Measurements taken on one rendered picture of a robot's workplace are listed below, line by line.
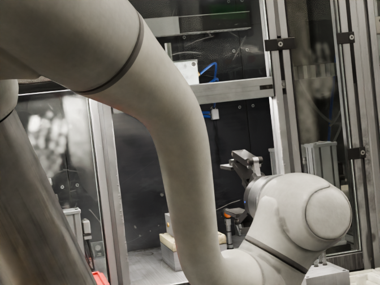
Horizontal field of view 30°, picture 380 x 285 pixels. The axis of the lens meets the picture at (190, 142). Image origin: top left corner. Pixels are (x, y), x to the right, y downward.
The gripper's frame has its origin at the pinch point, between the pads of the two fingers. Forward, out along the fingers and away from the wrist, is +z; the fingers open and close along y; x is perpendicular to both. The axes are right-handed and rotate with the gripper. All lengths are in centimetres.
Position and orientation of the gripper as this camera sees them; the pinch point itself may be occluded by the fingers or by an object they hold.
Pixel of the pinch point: (233, 189)
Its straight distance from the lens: 134.8
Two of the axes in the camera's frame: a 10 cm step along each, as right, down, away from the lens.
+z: -2.4, -0.2, 9.7
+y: -1.1, -9.9, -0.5
